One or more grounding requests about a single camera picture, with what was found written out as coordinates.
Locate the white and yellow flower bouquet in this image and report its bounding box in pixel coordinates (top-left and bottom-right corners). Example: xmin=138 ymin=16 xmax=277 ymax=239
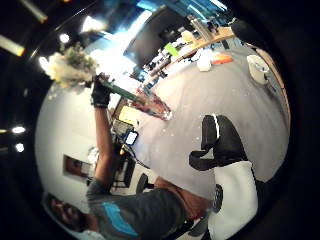
xmin=45 ymin=43 xmax=145 ymax=103

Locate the yellow box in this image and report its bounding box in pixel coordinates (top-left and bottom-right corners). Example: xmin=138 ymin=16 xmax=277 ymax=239
xmin=118 ymin=105 xmax=145 ymax=127

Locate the clear glass vase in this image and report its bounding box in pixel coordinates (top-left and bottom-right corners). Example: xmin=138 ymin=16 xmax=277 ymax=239
xmin=131 ymin=85 xmax=174 ymax=122

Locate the phone with lit screen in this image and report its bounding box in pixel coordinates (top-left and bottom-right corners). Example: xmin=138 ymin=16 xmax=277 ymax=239
xmin=124 ymin=130 xmax=140 ymax=146

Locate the black monitor screen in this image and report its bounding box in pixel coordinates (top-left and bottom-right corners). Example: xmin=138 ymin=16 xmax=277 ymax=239
xmin=123 ymin=4 xmax=194 ymax=69

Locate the green paper sheet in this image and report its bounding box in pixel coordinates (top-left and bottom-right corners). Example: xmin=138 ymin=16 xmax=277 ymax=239
xmin=164 ymin=42 xmax=180 ymax=57

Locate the white round container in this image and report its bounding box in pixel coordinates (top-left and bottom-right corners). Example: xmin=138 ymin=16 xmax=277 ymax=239
xmin=246 ymin=54 xmax=271 ymax=86

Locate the orange flat object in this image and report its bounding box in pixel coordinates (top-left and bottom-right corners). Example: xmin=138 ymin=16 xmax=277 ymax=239
xmin=210 ymin=52 xmax=234 ymax=66

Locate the white crumpled cloth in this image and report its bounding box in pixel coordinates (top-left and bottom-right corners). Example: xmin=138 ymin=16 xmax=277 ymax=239
xmin=196 ymin=49 xmax=214 ymax=72

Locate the black office chair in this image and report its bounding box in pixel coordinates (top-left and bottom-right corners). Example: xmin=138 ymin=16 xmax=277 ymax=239
xmin=135 ymin=172 xmax=156 ymax=195

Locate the wooden desk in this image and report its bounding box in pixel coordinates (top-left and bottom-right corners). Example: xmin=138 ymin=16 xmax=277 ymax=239
xmin=143 ymin=27 xmax=236 ymax=84

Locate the the person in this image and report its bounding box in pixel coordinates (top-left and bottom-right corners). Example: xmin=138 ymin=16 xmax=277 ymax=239
xmin=43 ymin=177 xmax=214 ymax=240

